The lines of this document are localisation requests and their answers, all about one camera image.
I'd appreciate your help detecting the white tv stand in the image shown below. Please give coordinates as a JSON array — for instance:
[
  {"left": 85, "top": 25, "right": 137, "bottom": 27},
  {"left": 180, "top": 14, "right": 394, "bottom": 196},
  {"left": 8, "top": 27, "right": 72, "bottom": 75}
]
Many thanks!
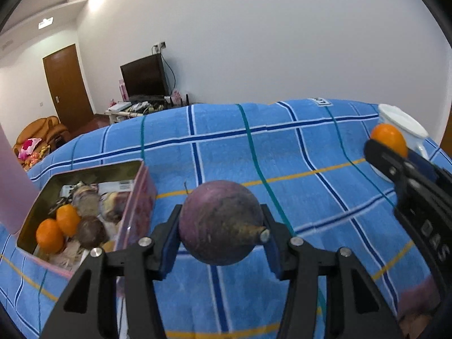
[{"left": 104, "top": 94, "right": 191, "bottom": 125}]

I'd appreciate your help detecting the sugarcane piece in tin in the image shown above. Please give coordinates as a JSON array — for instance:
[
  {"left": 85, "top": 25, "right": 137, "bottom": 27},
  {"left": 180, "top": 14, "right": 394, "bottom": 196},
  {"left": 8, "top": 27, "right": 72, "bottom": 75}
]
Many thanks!
[{"left": 71, "top": 185, "right": 100, "bottom": 217}]

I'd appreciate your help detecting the small brown fruit in tin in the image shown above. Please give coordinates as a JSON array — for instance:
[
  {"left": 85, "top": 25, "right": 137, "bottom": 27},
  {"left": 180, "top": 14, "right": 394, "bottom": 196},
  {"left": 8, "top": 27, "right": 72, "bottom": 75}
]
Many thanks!
[{"left": 101, "top": 240, "right": 115, "bottom": 253}]

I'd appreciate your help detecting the dark round fruit in tin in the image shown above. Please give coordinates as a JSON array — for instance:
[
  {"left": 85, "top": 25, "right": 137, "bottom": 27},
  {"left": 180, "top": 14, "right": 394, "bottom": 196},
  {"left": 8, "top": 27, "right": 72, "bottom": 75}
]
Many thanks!
[{"left": 76, "top": 217, "right": 108, "bottom": 249}]

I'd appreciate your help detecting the person's right hand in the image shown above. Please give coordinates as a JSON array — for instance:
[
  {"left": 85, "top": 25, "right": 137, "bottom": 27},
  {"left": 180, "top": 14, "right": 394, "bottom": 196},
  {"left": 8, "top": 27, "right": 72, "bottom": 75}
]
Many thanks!
[{"left": 397, "top": 275, "right": 440, "bottom": 338}]

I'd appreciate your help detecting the large purple turnip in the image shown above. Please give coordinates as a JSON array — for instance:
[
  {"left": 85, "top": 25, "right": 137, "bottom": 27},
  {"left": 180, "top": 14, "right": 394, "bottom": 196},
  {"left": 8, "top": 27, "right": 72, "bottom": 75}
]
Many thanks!
[{"left": 179, "top": 180, "right": 270, "bottom": 266}]

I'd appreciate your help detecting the blue plaid towel cloth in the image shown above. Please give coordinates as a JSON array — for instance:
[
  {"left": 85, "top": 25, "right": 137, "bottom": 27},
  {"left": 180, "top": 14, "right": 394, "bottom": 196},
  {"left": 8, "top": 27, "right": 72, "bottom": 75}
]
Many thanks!
[{"left": 0, "top": 98, "right": 447, "bottom": 339}]

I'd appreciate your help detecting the orange in tin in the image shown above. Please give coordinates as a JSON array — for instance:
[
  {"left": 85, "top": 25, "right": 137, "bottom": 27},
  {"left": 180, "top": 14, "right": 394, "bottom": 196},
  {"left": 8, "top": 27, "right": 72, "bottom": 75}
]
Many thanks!
[{"left": 35, "top": 218, "right": 65, "bottom": 254}]

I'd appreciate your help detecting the orange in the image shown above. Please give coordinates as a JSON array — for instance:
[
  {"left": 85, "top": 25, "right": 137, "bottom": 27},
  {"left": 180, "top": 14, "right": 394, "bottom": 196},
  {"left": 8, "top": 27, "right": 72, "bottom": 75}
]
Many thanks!
[
  {"left": 56, "top": 204, "right": 81, "bottom": 238},
  {"left": 35, "top": 218, "right": 65, "bottom": 254},
  {"left": 370, "top": 123, "right": 408, "bottom": 158}
]

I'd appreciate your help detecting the black television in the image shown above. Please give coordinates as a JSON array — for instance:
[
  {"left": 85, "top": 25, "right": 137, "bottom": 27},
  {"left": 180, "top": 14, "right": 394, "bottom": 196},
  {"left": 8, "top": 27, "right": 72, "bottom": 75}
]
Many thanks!
[{"left": 120, "top": 54, "right": 169, "bottom": 98}]

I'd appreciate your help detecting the orange brown sofa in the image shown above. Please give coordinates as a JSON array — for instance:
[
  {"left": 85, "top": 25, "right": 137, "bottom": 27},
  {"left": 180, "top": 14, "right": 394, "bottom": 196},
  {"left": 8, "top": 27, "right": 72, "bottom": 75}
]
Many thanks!
[{"left": 12, "top": 116, "right": 71, "bottom": 156}]

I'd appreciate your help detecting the pink tin lid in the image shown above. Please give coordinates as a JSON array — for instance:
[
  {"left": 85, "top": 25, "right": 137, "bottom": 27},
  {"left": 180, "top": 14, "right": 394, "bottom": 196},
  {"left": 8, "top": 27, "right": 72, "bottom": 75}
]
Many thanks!
[{"left": 0, "top": 129, "right": 38, "bottom": 235}]

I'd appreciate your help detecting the sugarcane piece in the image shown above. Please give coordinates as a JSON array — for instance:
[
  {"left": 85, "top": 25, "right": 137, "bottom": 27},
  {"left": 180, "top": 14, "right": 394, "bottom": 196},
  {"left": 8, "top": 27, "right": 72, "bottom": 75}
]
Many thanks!
[
  {"left": 71, "top": 185, "right": 100, "bottom": 217},
  {"left": 100, "top": 191, "right": 129, "bottom": 223}
]

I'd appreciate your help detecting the paper packet in tin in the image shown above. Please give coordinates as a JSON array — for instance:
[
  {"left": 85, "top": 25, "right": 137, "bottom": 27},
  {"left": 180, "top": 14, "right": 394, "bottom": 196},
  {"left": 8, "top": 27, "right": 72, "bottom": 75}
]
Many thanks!
[{"left": 59, "top": 180, "right": 134, "bottom": 197}]

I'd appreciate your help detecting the brown wooden door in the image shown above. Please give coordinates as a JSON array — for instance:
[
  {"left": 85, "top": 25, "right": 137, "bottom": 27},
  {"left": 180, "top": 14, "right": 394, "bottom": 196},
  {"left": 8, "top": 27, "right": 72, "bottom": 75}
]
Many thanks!
[{"left": 43, "top": 44, "right": 94, "bottom": 132}]

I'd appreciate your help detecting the pink metal tin box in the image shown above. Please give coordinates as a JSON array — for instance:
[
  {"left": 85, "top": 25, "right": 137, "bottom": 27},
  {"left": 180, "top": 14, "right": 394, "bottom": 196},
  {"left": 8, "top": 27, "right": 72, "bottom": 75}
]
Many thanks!
[{"left": 16, "top": 160, "right": 157, "bottom": 278}]

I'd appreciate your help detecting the white floral enamel mug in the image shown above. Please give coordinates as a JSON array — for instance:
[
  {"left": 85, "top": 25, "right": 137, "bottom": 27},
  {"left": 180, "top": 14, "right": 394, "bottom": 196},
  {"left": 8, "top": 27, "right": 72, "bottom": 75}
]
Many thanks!
[{"left": 370, "top": 103, "right": 431, "bottom": 184}]

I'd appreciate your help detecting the pink floral cushion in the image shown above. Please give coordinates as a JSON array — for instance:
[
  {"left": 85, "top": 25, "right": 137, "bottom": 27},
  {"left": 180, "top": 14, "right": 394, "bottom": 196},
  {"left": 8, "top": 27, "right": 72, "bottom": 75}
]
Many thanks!
[{"left": 18, "top": 138, "right": 42, "bottom": 161}]

